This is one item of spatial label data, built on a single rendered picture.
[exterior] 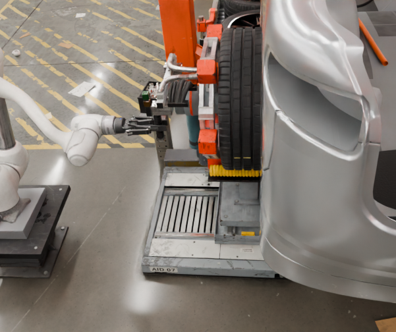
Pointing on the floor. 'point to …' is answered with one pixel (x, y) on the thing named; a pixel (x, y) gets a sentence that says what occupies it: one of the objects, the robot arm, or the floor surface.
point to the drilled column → (163, 142)
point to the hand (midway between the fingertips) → (159, 125)
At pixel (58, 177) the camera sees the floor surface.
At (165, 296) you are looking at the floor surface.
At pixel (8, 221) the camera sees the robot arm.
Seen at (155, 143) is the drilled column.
